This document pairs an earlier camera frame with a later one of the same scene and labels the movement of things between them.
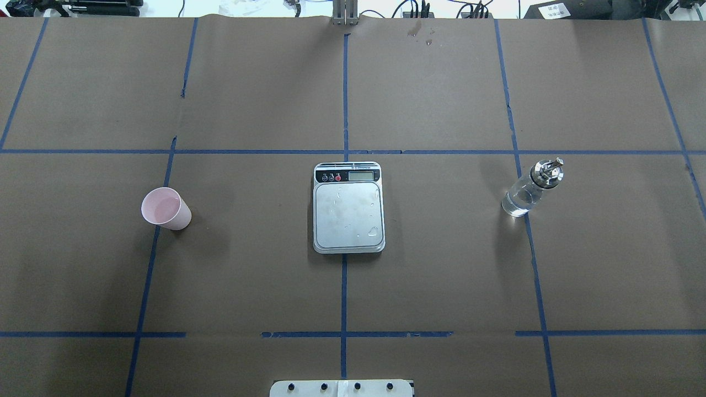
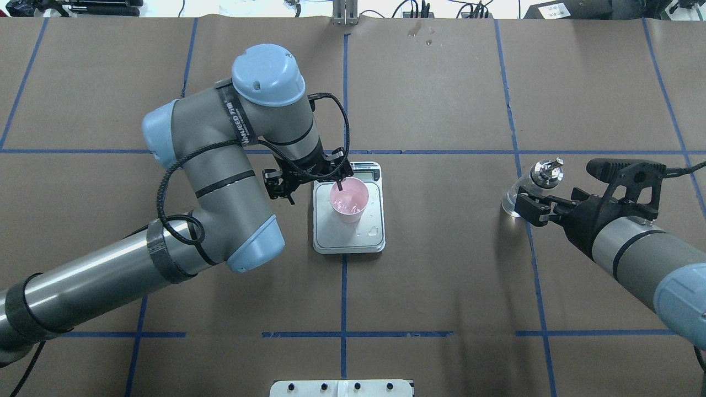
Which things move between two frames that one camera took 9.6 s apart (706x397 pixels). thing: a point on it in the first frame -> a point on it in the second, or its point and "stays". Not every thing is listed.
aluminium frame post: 345,12 stays
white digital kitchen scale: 348,208 stays
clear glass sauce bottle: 525,193 stays
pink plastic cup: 164,206 -> 349,204
